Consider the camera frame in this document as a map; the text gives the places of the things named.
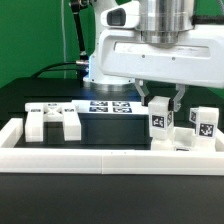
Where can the white flat tag board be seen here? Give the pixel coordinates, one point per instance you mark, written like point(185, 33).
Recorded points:
point(110, 107)

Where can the white chair seat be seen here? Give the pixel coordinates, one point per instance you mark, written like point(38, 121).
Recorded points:
point(182, 139)

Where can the white tagged cube right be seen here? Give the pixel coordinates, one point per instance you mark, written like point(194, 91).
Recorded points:
point(193, 115)

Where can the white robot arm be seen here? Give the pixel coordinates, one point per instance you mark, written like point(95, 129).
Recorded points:
point(99, 6)

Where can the white U-shaped boundary fence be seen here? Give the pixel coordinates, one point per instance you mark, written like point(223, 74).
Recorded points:
point(80, 161)

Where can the white chair back frame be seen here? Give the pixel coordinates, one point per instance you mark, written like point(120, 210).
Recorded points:
point(40, 113)

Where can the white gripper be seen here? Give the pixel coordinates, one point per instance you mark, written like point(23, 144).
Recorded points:
point(162, 40)

